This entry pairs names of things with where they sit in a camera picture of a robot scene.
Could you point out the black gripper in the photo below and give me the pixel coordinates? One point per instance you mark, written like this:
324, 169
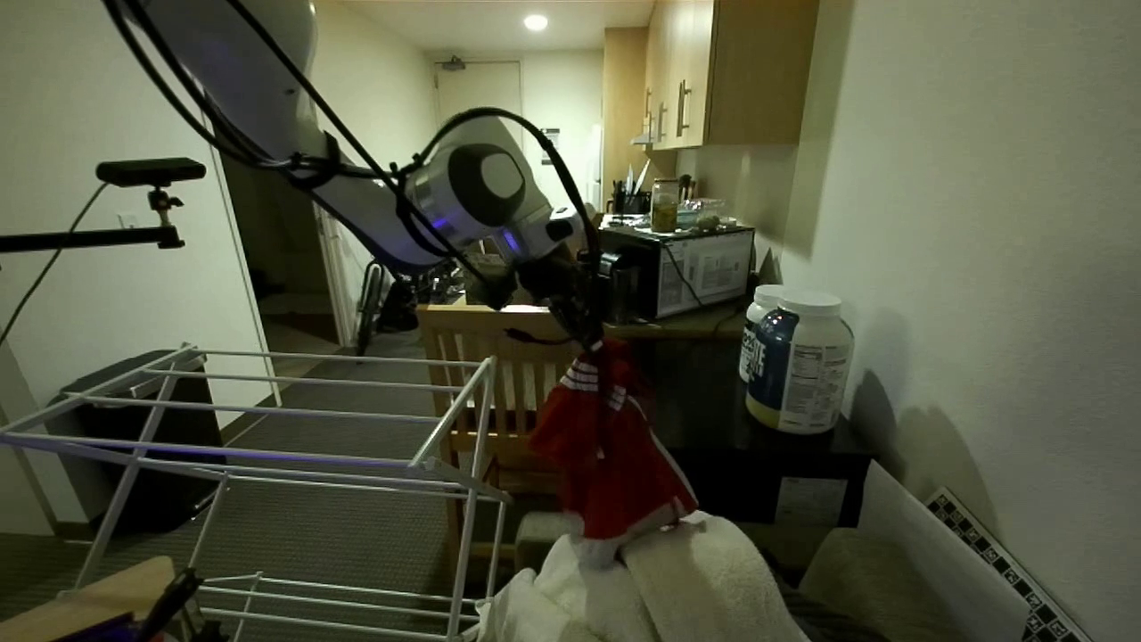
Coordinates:
555, 286

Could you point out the red shorts with white stripes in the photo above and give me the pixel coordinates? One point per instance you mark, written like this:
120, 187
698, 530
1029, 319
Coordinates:
606, 452

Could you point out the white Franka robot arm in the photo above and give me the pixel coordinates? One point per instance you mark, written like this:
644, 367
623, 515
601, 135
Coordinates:
342, 192

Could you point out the brown kitchen counter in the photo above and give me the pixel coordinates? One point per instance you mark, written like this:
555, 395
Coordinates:
663, 324

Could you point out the wooden slatted chair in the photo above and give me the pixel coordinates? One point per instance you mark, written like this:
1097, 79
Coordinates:
500, 379

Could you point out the black microwave oven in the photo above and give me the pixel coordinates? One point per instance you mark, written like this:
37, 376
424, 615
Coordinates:
688, 274

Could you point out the glass jar with label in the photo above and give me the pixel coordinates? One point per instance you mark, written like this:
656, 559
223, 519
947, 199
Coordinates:
663, 210

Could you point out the black side table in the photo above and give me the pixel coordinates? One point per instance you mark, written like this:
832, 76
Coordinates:
759, 464

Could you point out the white supplement jar right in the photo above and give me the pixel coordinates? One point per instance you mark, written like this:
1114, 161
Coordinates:
807, 370

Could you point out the cream white towel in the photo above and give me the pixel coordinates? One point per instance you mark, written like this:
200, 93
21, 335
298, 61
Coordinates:
713, 582

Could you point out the round ceiling light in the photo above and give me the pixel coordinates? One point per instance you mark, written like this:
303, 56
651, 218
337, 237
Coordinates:
535, 22

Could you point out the white flat board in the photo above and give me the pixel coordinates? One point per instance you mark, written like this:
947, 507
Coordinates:
913, 559

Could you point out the black trash bin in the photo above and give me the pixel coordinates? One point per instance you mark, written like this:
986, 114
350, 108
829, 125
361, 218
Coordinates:
153, 487

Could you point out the beige wall cabinet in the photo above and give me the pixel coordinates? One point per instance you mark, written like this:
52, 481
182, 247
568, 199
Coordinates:
724, 72

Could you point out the black camera on stand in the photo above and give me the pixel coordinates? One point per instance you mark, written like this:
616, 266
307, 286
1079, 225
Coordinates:
148, 173

